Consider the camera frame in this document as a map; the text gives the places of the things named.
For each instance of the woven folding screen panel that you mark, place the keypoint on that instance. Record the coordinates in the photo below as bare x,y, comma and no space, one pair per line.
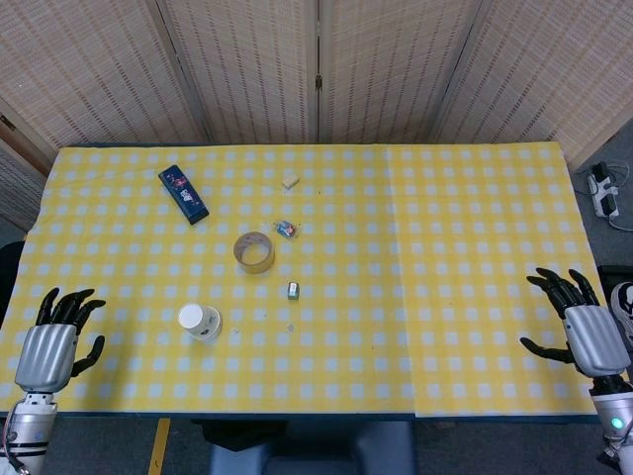
554,69
20,183
89,69
395,69
247,69

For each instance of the small green stamp block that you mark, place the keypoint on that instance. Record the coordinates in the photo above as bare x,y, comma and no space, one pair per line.
294,290

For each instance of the brass screen hinge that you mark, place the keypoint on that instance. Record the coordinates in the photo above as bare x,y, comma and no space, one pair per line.
319,81

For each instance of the white cup dark blue flower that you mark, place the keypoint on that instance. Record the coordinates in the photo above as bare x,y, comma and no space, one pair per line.
198,320

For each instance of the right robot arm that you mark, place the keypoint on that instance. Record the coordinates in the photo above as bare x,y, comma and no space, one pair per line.
615,420

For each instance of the yellow floor tape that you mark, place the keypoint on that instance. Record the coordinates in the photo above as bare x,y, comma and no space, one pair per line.
159,447

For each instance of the dark blue printed box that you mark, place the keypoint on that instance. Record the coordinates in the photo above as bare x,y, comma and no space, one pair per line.
183,194

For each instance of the white cup teal flower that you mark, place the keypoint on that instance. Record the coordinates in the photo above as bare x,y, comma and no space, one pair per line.
216,337

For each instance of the yellow tape roll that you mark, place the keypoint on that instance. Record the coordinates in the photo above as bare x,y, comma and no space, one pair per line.
253,252

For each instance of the white power strip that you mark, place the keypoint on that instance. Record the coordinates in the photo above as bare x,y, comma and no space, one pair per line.
604,190

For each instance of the beige eraser block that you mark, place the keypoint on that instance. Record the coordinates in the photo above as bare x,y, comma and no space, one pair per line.
291,180

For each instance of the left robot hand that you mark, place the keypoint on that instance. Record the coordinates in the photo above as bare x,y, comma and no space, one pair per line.
47,353

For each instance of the yellow white checked tablecloth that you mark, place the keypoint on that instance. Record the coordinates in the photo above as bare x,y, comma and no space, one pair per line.
484,277
148,272

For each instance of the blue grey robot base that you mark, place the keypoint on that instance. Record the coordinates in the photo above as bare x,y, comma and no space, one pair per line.
311,452

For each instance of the black white sneaker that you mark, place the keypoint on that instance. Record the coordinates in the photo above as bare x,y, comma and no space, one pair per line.
624,312

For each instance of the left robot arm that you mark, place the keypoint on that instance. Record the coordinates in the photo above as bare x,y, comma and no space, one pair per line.
27,430

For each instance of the blue red candy wrapper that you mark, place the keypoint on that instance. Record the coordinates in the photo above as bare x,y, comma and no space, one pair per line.
287,228

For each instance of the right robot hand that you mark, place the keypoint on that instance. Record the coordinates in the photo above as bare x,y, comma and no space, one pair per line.
596,341

